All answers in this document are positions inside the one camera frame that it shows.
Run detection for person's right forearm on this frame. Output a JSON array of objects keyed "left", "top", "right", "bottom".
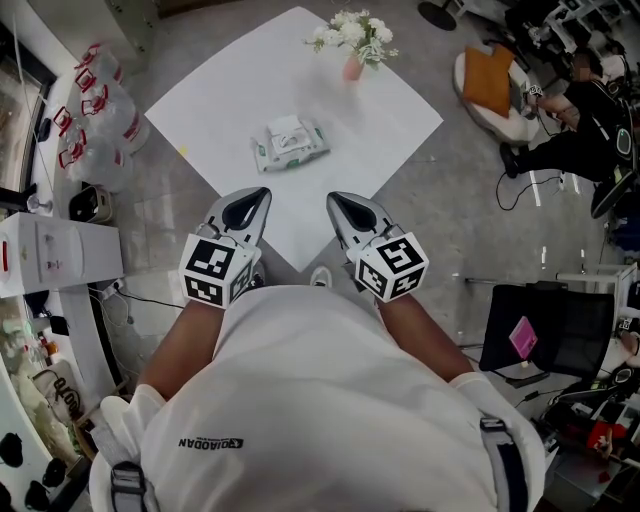
[{"left": 374, "top": 292, "right": 477, "bottom": 387}]

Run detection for white side table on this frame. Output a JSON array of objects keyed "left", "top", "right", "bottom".
[{"left": 554, "top": 262, "right": 640, "bottom": 321}]

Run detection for orange cushion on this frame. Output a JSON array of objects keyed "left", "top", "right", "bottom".
[{"left": 462, "top": 43, "right": 517, "bottom": 119}]

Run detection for black office chair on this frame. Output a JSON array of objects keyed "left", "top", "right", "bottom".
[{"left": 478, "top": 281, "right": 616, "bottom": 385}]

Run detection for black floor cable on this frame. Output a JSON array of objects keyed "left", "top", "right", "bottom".
[{"left": 494, "top": 168, "right": 569, "bottom": 212}]

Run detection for beige printed tote bag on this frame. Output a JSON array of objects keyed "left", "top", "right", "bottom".
[{"left": 30, "top": 360, "right": 89, "bottom": 454}]

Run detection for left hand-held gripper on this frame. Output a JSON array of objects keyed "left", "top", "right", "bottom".
[{"left": 178, "top": 186, "right": 274, "bottom": 310}]

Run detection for pink packet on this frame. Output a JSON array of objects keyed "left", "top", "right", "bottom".
[{"left": 508, "top": 315, "right": 539, "bottom": 361}]

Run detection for white green wet wipes pack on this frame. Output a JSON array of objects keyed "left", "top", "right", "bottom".
[{"left": 249, "top": 114, "right": 334, "bottom": 175}]

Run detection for white flower bouquet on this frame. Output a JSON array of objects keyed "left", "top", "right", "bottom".
[{"left": 303, "top": 8, "right": 400, "bottom": 71}]

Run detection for beige black small appliance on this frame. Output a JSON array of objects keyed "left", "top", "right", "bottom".
[{"left": 68, "top": 182, "right": 115, "bottom": 224}]

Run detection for red cloth item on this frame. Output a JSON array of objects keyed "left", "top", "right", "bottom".
[{"left": 586, "top": 419, "right": 629, "bottom": 454}]

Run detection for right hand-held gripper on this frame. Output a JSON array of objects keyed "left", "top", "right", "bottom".
[{"left": 326, "top": 191, "right": 430, "bottom": 304}]

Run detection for white box cabinet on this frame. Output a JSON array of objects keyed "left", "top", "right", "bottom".
[{"left": 0, "top": 211, "right": 125, "bottom": 300}]

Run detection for grey harness strap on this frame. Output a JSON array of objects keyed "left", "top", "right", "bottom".
[
  {"left": 109, "top": 460, "right": 151, "bottom": 512},
  {"left": 478, "top": 417, "right": 531, "bottom": 512}
]

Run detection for clear water jug red handle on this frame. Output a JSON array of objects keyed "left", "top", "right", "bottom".
[
  {"left": 74, "top": 42, "right": 125, "bottom": 87},
  {"left": 58, "top": 132, "right": 135, "bottom": 195},
  {"left": 82, "top": 84, "right": 151, "bottom": 154},
  {"left": 52, "top": 105, "right": 101, "bottom": 149},
  {"left": 73, "top": 67, "right": 121, "bottom": 104}
]

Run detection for black round stand base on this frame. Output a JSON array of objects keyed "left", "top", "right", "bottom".
[{"left": 417, "top": 0, "right": 459, "bottom": 32}]

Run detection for person's left forearm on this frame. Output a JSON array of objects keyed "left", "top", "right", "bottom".
[{"left": 136, "top": 299, "right": 227, "bottom": 402}]

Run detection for person's white shirt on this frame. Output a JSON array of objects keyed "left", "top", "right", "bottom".
[{"left": 88, "top": 284, "right": 547, "bottom": 512}]

